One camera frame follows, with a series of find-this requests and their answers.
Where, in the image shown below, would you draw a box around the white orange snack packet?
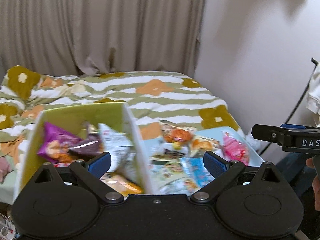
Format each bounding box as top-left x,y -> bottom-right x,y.
189,135 -> 221,153

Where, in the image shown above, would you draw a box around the silver white snack packet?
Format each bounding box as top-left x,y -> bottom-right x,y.
97,123 -> 137,181

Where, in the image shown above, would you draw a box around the beige curtain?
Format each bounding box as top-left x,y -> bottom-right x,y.
0,0 -> 209,77

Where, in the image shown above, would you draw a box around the orange striped snack packet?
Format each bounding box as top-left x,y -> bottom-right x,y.
159,122 -> 197,143

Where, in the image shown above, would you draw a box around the person's right hand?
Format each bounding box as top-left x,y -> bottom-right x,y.
306,156 -> 320,211

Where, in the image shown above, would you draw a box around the dark purple snack packet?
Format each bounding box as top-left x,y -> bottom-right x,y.
68,122 -> 106,157

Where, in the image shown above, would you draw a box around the floral striped duvet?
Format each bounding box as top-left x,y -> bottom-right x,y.
0,65 -> 241,198

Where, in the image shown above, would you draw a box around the white green snack packet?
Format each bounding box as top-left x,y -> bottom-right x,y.
154,162 -> 201,196

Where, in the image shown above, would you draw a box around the yellow-green cardboard box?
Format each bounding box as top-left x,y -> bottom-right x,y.
12,102 -> 156,205

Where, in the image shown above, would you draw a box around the yellow white snack packet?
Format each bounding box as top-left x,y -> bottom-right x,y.
100,172 -> 145,197

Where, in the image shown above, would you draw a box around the pink snack packet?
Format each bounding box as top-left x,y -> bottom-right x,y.
221,131 -> 251,166

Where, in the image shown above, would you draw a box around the beige snack packet black letters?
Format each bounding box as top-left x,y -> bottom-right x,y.
149,147 -> 191,166

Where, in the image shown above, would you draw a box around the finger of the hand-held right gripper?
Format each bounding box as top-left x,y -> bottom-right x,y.
251,124 -> 284,145
279,124 -> 320,130

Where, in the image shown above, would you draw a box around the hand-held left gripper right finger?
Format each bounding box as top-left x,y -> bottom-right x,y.
190,151 -> 285,203

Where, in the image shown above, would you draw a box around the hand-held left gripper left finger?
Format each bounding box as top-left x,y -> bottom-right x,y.
34,151 -> 125,203

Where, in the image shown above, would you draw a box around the white cloth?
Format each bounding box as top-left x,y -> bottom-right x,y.
306,62 -> 320,128

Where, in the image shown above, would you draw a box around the black cable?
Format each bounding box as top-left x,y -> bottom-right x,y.
259,57 -> 320,156

